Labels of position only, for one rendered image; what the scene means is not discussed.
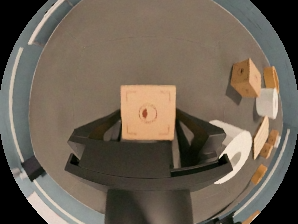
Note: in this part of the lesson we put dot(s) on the orange-brown open cup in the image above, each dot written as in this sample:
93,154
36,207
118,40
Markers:
271,81

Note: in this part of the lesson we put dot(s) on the small square wooden pallet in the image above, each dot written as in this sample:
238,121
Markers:
260,136

